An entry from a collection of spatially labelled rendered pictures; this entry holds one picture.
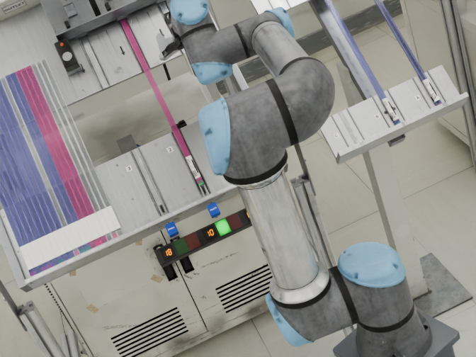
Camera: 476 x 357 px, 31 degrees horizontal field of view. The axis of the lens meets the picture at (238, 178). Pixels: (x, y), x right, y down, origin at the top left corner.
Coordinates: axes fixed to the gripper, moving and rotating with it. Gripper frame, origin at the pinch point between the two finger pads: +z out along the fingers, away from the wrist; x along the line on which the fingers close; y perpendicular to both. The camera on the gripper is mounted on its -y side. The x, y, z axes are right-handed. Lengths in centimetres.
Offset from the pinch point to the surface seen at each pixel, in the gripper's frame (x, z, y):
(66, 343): 63, 45, -54
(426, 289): -39, 50, -86
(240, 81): -8.8, 7.0, -11.2
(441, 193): -67, 86, -66
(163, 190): 19.9, 3.7, -28.2
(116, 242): 35.2, -0.1, -34.7
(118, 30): 13.1, 14.9, 14.4
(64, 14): 24.0, 10.9, 22.7
